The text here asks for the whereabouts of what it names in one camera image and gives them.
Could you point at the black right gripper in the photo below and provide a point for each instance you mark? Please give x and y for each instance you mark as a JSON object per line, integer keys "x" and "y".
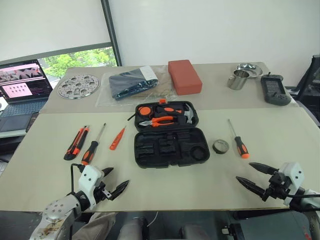
{"x": 276, "y": 187}

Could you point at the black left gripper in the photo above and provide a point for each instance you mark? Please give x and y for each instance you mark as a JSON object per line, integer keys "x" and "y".
{"x": 100, "y": 193}

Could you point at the black orange screwdriver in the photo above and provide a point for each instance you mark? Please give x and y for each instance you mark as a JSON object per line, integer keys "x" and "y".
{"x": 90, "y": 152}
{"x": 241, "y": 146}

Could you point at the orange tester pen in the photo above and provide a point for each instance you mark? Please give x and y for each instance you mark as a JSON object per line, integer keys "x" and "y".
{"x": 117, "y": 139}

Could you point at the orange black utility knife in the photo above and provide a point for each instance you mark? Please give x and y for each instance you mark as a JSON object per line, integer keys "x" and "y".
{"x": 76, "y": 145}

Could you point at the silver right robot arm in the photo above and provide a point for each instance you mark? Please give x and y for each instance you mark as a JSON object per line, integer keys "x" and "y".
{"x": 306, "y": 207}

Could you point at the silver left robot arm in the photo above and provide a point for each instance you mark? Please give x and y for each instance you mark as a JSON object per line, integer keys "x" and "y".
{"x": 57, "y": 207}

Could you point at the black tool case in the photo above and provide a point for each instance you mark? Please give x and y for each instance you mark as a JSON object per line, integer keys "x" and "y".
{"x": 175, "y": 160}

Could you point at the grey tape roll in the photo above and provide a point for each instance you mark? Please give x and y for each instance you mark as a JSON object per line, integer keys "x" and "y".
{"x": 217, "y": 148}

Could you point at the beige cloth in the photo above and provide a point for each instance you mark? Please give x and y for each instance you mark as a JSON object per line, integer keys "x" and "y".
{"x": 97, "y": 227}

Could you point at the dark rounded shape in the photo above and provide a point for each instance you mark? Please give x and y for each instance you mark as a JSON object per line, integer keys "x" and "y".
{"x": 195, "y": 232}
{"x": 132, "y": 230}

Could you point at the orange black tape measure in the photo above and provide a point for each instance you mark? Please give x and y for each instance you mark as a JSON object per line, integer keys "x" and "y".
{"x": 145, "y": 111}

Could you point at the clear plastic bag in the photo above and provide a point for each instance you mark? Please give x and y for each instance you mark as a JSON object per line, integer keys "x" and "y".
{"x": 105, "y": 98}

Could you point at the black handheld remote controller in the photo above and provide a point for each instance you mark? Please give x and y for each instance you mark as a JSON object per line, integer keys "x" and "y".
{"x": 275, "y": 90}

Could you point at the steel claw hammer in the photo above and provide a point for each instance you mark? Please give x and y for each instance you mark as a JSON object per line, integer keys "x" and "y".
{"x": 188, "y": 116}

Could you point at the stainless steel cup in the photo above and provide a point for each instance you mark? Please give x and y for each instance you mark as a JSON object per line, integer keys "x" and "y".
{"x": 237, "y": 81}

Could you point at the dark blue folded cloth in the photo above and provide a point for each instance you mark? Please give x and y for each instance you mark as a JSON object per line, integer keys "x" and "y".
{"x": 125, "y": 83}

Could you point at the perforated round metal plate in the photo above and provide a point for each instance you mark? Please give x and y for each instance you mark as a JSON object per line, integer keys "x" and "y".
{"x": 78, "y": 87}

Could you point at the black mesh office chair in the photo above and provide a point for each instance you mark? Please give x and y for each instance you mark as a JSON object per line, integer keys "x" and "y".
{"x": 310, "y": 85}

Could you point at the stainless steel bowl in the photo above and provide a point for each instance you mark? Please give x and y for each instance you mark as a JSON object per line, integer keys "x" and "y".
{"x": 255, "y": 70}

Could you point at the red rectangular block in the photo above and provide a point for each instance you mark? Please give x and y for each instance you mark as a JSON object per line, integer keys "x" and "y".
{"x": 186, "y": 77}

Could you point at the open laptop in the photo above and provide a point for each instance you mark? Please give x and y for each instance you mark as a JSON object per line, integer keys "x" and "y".
{"x": 20, "y": 82}

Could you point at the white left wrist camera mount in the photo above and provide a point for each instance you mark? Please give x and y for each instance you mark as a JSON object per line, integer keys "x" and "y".
{"x": 88, "y": 176}

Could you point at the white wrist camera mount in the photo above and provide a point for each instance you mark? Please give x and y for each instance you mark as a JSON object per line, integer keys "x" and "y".
{"x": 88, "y": 176}
{"x": 293, "y": 172}

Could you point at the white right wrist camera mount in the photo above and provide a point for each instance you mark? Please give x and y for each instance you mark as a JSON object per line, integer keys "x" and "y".
{"x": 293, "y": 172}

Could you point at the black base frame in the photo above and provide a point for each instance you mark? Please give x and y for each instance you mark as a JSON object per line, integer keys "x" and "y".
{"x": 262, "y": 225}

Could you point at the dark window frame post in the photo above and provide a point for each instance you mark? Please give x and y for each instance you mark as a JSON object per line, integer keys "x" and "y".
{"x": 111, "y": 32}

